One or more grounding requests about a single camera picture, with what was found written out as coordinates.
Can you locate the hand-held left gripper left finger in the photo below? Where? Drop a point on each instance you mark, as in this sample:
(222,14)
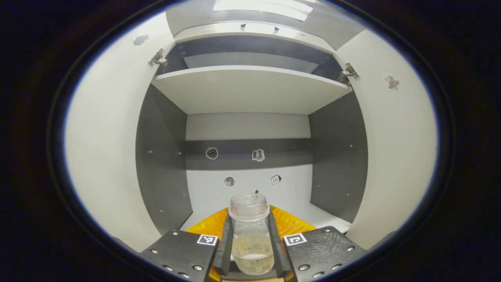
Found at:
(225,246)

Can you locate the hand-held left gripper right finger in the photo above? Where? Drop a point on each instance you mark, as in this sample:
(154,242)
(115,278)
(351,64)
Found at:
(278,250)

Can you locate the clear plastic bottle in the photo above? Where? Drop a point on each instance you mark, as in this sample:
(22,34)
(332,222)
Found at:
(250,235)

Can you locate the grey cabinet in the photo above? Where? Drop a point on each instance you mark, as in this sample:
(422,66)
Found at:
(246,125)

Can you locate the grey cabinet door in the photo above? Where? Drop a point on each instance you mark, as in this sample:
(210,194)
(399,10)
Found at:
(105,137)
(399,149)

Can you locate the metal door hinge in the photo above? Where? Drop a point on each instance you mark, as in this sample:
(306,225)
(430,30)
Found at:
(158,59)
(348,72)

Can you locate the large ceiling light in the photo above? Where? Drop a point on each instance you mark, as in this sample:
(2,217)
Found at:
(262,8)

